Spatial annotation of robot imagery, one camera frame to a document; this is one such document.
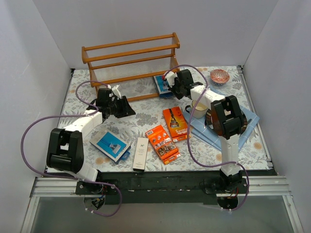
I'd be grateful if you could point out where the blue Harry's razor box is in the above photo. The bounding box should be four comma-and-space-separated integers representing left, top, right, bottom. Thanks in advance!
154, 75, 173, 98
90, 128, 131, 164

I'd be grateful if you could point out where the orange razor pack with pictures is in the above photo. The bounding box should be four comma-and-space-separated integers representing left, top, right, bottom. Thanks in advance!
145, 125, 181, 165

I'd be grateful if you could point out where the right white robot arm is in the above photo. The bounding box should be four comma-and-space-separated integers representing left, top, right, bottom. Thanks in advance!
163, 69, 247, 193

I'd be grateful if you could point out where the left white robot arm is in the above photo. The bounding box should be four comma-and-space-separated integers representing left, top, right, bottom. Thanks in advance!
46, 87, 136, 194

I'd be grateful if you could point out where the wooden three-tier shelf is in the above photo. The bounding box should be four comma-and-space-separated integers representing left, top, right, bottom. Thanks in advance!
81, 32, 180, 90

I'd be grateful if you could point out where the white enamel mug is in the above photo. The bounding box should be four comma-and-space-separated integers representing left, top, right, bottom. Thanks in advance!
185, 100, 208, 118

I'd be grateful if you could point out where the red patterned bowl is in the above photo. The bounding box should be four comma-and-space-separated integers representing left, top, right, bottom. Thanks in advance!
210, 69, 230, 86

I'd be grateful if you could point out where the floral table mat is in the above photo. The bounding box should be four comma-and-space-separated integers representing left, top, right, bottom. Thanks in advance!
58, 70, 273, 172

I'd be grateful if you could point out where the tall beige slim box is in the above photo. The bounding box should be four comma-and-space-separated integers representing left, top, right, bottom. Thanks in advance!
133, 137, 149, 172

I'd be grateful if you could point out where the black rimmed plate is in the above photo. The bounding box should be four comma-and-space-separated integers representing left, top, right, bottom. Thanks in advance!
205, 109, 249, 136

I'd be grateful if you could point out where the orange Gillette Fusion5 box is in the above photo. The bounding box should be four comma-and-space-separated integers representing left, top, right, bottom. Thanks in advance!
163, 106, 188, 142

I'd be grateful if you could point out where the blue checked cloth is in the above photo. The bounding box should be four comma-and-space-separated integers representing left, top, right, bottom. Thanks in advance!
182, 87, 260, 156

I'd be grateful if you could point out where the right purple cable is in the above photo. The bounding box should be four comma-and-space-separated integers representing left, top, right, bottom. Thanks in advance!
163, 64, 250, 211

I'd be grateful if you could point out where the purple cable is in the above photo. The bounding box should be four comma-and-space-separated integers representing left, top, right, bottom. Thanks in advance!
20, 81, 122, 216
163, 64, 250, 211

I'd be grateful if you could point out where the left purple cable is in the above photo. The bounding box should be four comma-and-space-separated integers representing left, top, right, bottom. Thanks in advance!
20, 81, 122, 216

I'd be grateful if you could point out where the aluminium rail frame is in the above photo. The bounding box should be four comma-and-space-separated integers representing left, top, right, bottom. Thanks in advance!
20, 65, 304, 233

